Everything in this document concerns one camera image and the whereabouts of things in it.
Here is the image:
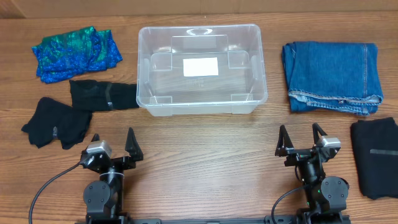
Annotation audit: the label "clear plastic storage bin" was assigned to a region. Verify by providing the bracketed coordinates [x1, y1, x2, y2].
[136, 24, 268, 116]

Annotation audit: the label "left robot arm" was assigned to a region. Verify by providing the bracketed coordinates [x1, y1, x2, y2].
[80, 128, 144, 223]

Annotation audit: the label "small black cloth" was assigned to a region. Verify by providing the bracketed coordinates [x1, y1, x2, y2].
[21, 97, 92, 149]

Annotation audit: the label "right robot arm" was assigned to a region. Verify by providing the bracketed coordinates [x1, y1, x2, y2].
[271, 123, 351, 224]

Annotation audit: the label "black cloth with grey band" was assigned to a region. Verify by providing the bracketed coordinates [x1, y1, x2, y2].
[69, 80, 139, 111]

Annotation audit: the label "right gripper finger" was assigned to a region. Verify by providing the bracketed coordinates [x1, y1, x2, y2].
[276, 125, 294, 150]
[312, 123, 327, 144]

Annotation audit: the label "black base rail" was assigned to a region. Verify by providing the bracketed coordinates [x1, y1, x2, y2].
[76, 215, 351, 224]

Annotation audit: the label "large black cloth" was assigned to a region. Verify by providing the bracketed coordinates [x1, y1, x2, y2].
[350, 117, 397, 199]

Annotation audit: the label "blue green sequin cloth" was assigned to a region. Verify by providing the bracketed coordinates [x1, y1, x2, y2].
[32, 26, 123, 83]

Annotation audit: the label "white label in bin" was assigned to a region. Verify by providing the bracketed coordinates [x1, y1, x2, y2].
[183, 57, 219, 77]

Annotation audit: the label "folded blue denim jeans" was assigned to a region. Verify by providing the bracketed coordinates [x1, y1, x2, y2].
[281, 42, 384, 116]

